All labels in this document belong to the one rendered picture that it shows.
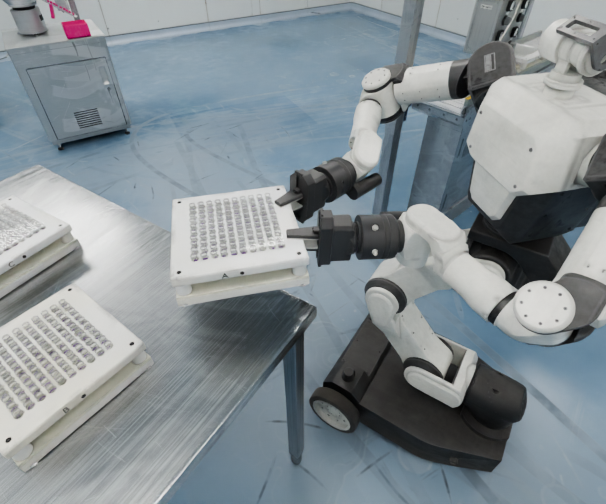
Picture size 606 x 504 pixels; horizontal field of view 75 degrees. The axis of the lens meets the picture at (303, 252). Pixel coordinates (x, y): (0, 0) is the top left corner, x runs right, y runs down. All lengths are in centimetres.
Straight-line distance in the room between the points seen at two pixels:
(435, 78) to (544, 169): 40
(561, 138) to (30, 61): 326
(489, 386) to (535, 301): 84
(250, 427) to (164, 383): 91
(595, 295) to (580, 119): 31
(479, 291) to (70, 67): 324
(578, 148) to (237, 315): 70
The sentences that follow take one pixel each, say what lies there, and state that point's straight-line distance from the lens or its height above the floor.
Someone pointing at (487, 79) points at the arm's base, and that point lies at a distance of 103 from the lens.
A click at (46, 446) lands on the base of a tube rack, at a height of 88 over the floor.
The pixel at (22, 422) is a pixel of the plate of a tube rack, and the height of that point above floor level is 94.
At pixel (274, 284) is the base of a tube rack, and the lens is 73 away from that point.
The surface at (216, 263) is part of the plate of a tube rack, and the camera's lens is 71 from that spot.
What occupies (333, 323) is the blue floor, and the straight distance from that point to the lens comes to 193.
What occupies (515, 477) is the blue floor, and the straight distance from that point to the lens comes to 178.
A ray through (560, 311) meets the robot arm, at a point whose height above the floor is 110.
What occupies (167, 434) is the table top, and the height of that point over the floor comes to 86.
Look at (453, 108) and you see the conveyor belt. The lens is 195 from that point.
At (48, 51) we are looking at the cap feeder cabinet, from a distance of 351.
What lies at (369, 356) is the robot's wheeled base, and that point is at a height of 19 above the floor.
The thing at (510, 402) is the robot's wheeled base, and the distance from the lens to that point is 149.
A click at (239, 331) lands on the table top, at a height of 86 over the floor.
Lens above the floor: 154
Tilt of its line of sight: 43 degrees down
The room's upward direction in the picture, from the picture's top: straight up
